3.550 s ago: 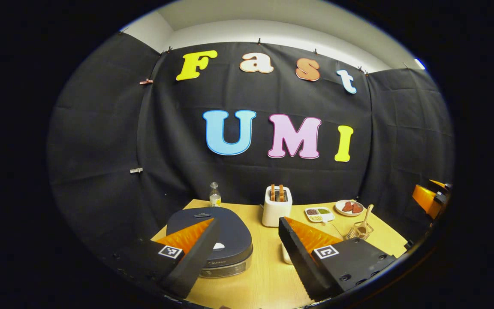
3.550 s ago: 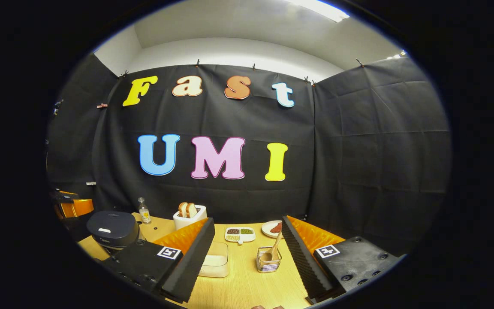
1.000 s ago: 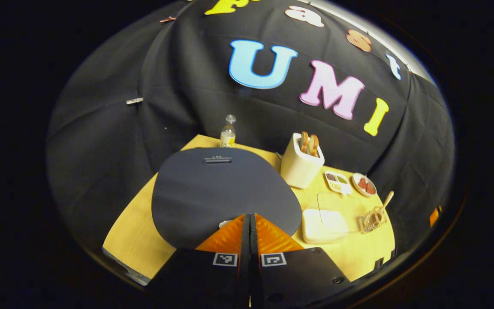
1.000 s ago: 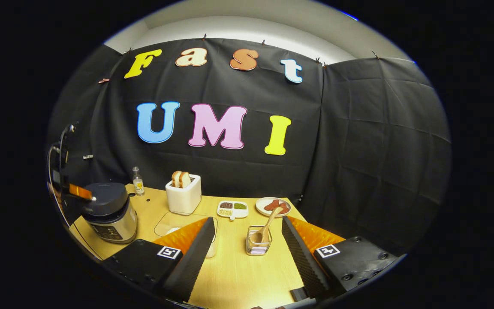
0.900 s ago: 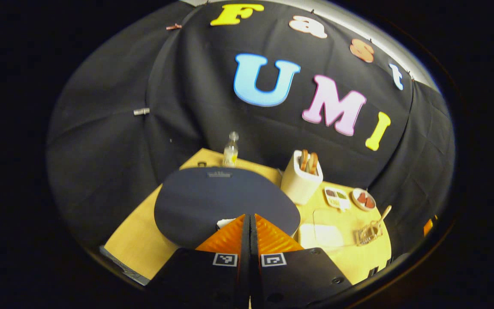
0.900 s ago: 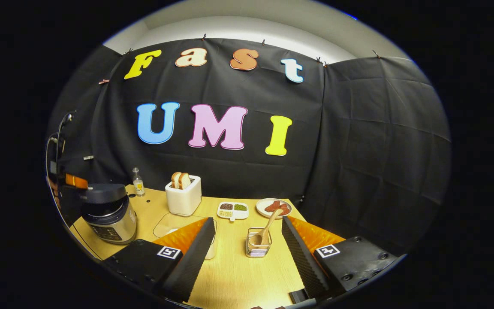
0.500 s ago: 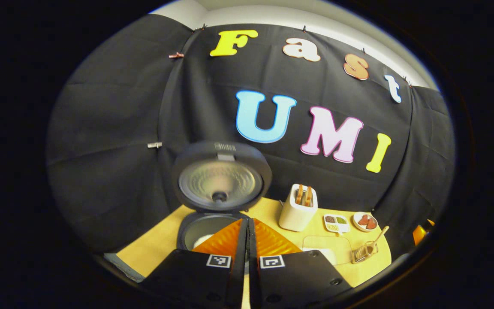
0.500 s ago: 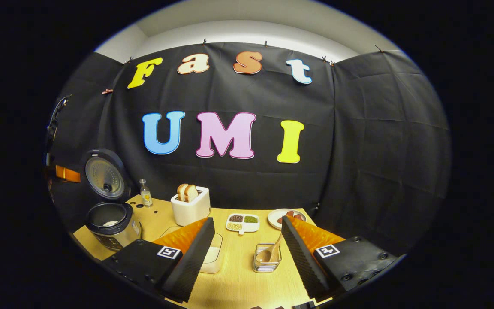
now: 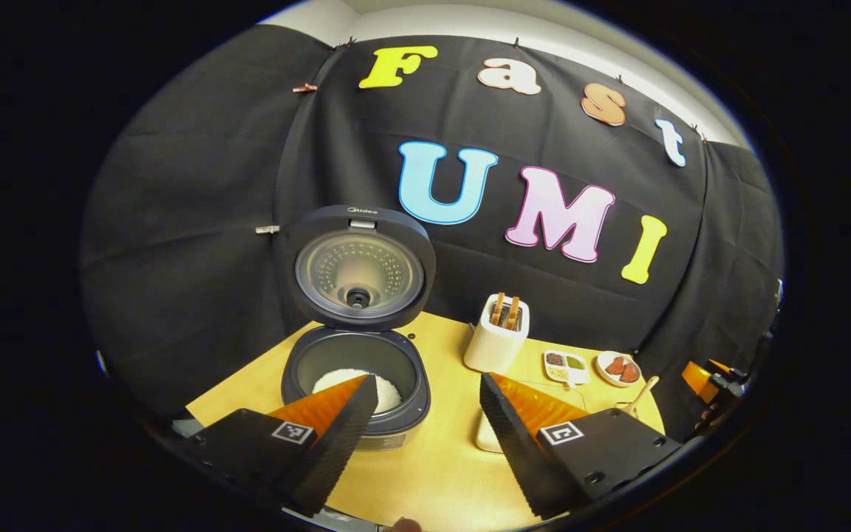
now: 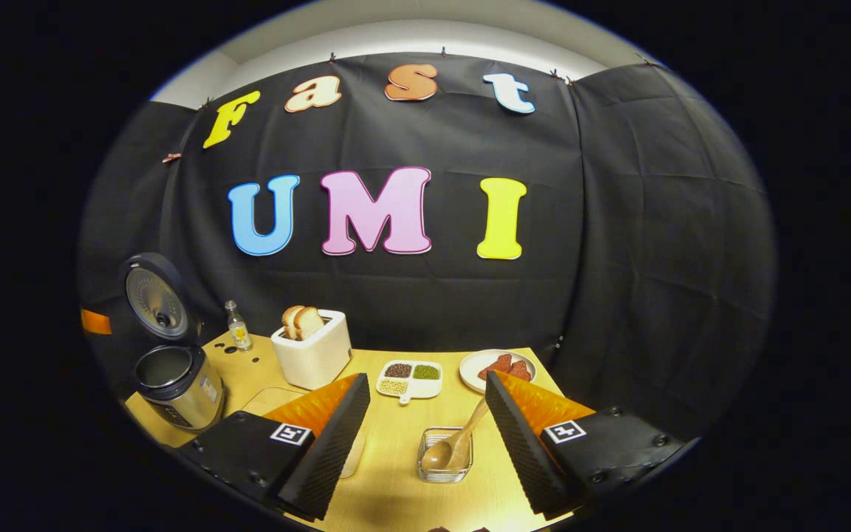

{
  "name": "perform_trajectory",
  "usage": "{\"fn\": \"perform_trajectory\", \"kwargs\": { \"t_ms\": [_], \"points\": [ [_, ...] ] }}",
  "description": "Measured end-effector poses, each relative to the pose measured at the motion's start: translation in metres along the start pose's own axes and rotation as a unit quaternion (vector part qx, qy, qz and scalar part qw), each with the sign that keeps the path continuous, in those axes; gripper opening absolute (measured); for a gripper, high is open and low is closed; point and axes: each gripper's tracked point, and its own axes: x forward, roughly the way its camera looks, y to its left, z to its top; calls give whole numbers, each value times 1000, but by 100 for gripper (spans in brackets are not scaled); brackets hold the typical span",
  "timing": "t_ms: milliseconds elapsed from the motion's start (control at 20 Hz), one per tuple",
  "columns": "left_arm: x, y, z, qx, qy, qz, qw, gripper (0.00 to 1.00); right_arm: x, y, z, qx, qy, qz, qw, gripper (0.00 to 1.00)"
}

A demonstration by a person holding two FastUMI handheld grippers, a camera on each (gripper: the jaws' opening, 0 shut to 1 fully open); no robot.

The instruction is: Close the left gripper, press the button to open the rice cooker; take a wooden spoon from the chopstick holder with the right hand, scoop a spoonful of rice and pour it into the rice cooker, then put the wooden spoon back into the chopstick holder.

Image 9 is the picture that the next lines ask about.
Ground white round plate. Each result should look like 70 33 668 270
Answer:
596 350 643 388

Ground dark grey rice cooker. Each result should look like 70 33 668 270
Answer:
278 205 437 451

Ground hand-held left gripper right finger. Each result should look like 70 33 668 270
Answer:
479 372 685 518

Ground white toaster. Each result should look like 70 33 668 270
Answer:
463 293 530 375

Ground black backdrop cloth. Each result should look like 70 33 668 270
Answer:
80 26 785 444

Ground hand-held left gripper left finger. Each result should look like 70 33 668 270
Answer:
182 373 380 518

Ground white divided dish of grains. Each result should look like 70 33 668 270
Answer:
542 349 589 386

